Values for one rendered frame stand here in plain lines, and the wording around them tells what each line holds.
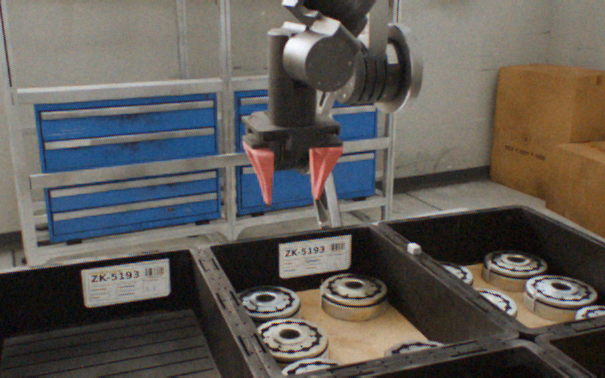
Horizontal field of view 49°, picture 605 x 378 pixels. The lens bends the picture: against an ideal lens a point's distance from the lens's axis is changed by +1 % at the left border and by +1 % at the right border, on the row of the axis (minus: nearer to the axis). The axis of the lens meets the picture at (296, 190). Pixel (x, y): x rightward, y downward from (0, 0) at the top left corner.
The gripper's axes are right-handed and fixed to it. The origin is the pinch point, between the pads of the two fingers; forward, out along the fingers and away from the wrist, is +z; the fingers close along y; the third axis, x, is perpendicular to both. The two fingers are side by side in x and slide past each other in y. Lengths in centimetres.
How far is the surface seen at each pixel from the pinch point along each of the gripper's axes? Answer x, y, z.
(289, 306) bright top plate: 9.4, 2.8, 21.1
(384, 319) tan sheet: 5.9, 16.8, 24.0
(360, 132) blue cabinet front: 205, 104, 49
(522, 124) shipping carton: 273, 251, 72
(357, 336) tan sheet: 2.7, 10.9, 23.8
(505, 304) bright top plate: -0.9, 32.9, 20.6
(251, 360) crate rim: -13.7, -9.2, 13.2
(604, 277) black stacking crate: -1, 50, 19
